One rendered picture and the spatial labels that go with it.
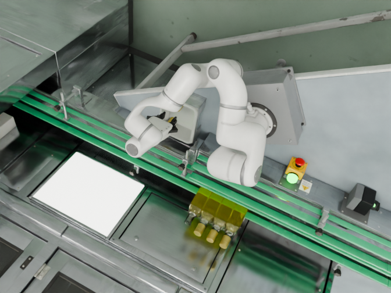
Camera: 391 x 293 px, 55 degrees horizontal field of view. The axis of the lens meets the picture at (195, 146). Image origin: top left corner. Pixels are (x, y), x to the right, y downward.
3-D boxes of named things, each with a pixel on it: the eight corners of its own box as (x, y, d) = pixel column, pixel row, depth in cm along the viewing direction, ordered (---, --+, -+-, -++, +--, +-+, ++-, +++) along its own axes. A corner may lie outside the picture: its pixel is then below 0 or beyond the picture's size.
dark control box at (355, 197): (349, 192, 157) (345, 207, 152) (357, 181, 151) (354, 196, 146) (368, 200, 156) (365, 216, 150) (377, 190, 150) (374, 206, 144)
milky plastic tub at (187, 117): (167, 119, 178) (157, 130, 173) (170, 82, 162) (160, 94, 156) (199, 134, 175) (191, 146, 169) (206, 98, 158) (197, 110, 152)
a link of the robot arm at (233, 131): (227, 104, 123) (274, 112, 116) (218, 172, 129) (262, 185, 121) (214, 106, 115) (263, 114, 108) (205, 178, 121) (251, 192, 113)
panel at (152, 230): (76, 152, 192) (28, 200, 171) (75, 148, 190) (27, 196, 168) (236, 231, 173) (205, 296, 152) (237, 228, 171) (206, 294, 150)
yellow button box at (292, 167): (287, 165, 163) (283, 177, 158) (292, 154, 158) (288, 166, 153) (302, 172, 162) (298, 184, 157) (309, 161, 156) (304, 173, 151)
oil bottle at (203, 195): (206, 180, 175) (185, 214, 161) (208, 173, 171) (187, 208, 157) (217, 185, 174) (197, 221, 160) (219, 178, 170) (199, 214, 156)
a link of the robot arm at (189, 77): (193, 122, 119) (211, 117, 132) (235, 70, 110) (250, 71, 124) (159, 88, 122) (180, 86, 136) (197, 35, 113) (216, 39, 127)
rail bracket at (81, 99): (84, 97, 191) (54, 124, 177) (81, 71, 179) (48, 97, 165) (92, 100, 190) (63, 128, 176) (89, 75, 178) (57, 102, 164)
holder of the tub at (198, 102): (167, 126, 183) (159, 136, 178) (171, 82, 162) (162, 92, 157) (198, 140, 179) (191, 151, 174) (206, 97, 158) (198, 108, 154)
